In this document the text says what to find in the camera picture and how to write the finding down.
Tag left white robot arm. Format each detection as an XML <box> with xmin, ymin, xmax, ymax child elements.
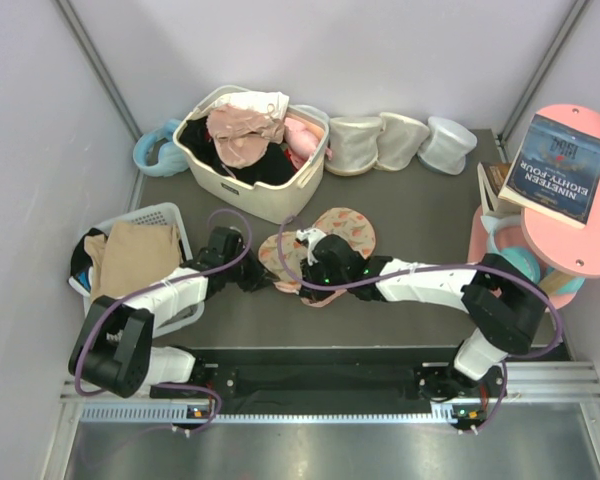
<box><xmin>68</xmin><ymin>227</ymin><xmax>279</xmax><ymax>398</ymax></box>

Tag right corner aluminium post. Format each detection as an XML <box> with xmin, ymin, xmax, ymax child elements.
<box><xmin>495</xmin><ymin>0</ymin><xmax>592</xmax><ymax>150</ymax></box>

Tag tan folded garment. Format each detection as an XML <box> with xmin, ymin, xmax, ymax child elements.
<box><xmin>84</xmin><ymin>221</ymin><xmax>183</xmax><ymax>301</ymax></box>

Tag black clothes in basket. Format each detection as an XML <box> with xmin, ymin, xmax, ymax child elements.
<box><xmin>179</xmin><ymin>117</ymin><xmax>297</xmax><ymax>186</ymax></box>

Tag teal cat-ear headphones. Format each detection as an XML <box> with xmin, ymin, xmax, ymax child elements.
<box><xmin>480</xmin><ymin>215</ymin><xmax>555</xmax><ymax>284</ymax></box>

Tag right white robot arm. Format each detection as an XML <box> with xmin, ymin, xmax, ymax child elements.
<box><xmin>295</xmin><ymin>228</ymin><xmax>548</xmax><ymax>396</ymax></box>

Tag beige laundry basket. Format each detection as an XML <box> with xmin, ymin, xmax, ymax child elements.
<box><xmin>172</xmin><ymin>105</ymin><xmax>329</xmax><ymax>225</ymax></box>

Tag Nineteen Eighty-Four book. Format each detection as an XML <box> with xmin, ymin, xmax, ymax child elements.
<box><xmin>498</xmin><ymin>114</ymin><xmax>600</xmax><ymax>229</ymax></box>

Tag brown book under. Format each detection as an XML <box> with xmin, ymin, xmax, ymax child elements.
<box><xmin>477</xmin><ymin>162</ymin><xmax>518</xmax><ymax>218</ymax></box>

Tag light blue headphones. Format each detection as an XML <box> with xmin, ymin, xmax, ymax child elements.
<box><xmin>132</xmin><ymin>119</ymin><xmax>188</xmax><ymax>178</ymax></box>

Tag floral mesh laundry bag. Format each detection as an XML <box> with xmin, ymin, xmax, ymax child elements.
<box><xmin>258</xmin><ymin>207</ymin><xmax>376</xmax><ymax>295</ymax></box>

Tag cream mesh wash bag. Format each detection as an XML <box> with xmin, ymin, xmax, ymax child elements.
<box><xmin>375</xmin><ymin>112</ymin><xmax>430</xmax><ymax>172</ymax></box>

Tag corner aluminium post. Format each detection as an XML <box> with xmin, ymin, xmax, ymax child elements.
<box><xmin>495</xmin><ymin>0</ymin><xmax>592</xmax><ymax>150</ymax></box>
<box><xmin>51</xmin><ymin>0</ymin><xmax>142</xmax><ymax>140</ymax></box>

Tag pink garment in basket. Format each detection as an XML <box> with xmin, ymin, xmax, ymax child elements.
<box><xmin>284</xmin><ymin>117</ymin><xmax>324</xmax><ymax>171</ymax></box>

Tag beige mesh wash bag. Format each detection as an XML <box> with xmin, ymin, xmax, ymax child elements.
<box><xmin>325</xmin><ymin>116</ymin><xmax>384</xmax><ymax>176</ymax></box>

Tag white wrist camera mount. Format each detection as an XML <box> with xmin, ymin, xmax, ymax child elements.
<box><xmin>295</xmin><ymin>227</ymin><xmax>327</xmax><ymax>266</ymax></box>

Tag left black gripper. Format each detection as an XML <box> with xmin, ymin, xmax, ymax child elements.
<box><xmin>223</xmin><ymin>243</ymin><xmax>278</xmax><ymax>293</ymax></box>

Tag white perforated plastic basket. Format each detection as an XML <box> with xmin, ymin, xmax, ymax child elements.
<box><xmin>68</xmin><ymin>202</ymin><xmax>192</xmax><ymax>309</ymax></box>

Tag white slotted cable duct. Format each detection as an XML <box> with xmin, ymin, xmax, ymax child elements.
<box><xmin>80</xmin><ymin>403</ymin><xmax>478</xmax><ymax>425</ymax></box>

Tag pink tiered side table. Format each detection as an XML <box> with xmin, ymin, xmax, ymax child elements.
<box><xmin>468</xmin><ymin>104</ymin><xmax>600</xmax><ymax>307</ymax></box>

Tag white garment on basket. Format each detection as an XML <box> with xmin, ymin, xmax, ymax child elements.
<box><xmin>211</xmin><ymin>91</ymin><xmax>290</xmax><ymax>120</ymax></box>

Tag black garment in white basket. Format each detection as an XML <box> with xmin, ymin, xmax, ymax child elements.
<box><xmin>70</xmin><ymin>228</ymin><xmax>108</xmax><ymax>284</ymax></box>

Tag left corner aluminium post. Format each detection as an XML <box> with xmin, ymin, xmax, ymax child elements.
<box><xmin>51</xmin><ymin>0</ymin><xmax>142</xmax><ymax>140</ymax></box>

